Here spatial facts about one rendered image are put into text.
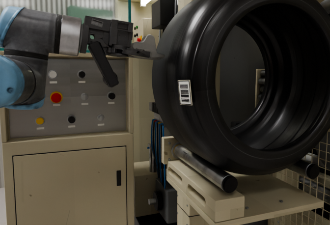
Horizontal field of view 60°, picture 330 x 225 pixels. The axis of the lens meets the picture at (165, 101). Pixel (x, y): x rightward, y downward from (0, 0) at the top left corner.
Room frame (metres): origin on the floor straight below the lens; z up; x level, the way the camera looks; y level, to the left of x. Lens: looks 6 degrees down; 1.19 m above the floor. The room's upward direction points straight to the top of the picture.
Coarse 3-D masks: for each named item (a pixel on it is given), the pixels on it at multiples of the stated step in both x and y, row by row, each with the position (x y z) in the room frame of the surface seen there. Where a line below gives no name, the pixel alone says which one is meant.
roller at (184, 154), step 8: (176, 152) 0.99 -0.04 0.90; (184, 152) 0.94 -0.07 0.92; (192, 152) 0.92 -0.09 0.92; (184, 160) 0.93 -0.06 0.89; (192, 160) 0.87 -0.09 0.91; (200, 160) 0.84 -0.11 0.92; (200, 168) 0.82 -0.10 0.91; (208, 168) 0.78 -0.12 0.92; (216, 168) 0.77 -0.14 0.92; (208, 176) 0.77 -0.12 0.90; (216, 176) 0.73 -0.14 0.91; (224, 176) 0.71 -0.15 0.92; (232, 176) 0.71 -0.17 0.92; (216, 184) 0.73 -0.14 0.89; (224, 184) 0.70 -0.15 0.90; (232, 184) 0.70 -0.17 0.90
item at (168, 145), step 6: (162, 138) 1.02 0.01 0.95; (168, 138) 1.02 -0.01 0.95; (174, 138) 1.02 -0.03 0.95; (162, 144) 1.02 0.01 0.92; (168, 144) 1.01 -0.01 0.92; (174, 144) 1.02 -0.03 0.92; (162, 150) 1.02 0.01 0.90; (168, 150) 1.01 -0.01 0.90; (162, 156) 1.02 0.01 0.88; (168, 156) 1.01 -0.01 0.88; (174, 156) 1.02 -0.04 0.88; (162, 162) 1.02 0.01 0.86
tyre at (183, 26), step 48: (192, 0) 0.90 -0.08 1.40; (240, 0) 0.71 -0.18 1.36; (288, 0) 0.75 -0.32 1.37; (192, 48) 0.69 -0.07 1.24; (288, 48) 1.05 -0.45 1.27; (192, 96) 0.68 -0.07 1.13; (288, 96) 1.05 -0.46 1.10; (192, 144) 0.73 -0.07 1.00; (240, 144) 0.71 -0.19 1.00; (288, 144) 0.79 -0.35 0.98
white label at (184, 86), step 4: (180, 80) 0.68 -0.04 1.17; (184, 80) 0.67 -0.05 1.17; (188, 80) 0.66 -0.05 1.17; (180, 84) 0.69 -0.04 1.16; (184, 84) 0.68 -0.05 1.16; (188, 84) 0.67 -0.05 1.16; (180, 88) 0.69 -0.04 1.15; (184, 88) 0.68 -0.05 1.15; (188, 88) 0.67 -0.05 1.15; (180, 92) 0.69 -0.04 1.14; (184, 92) 0.68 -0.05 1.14; (188, 92) 0.67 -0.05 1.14; (180, 96) 0.69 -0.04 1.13; (184, 96) 0.68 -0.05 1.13; (188, 96) 0.67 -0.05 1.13; (180, 100) 0.69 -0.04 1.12; (184, 100) 0.68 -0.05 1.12; (188, 100) 0.67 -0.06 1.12; (180, 104) 0.69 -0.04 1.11; (184, 104) 0.68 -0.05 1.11; (188, 104) 0.67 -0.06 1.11
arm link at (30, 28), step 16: (0, 16) 0.60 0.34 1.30; (16, 16) 0.61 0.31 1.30; (32, 16) 0.62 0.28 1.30; (48, 16) 0.64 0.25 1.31; (0, 32) 0.60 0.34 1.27; (16, 32) 0.61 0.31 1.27; (32, 32) 0.62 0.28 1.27; (48, 32) 0.63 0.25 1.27; (16, 48) 0.61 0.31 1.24; (32, 48) 0.62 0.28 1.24; (48, 48) 0.64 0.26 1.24
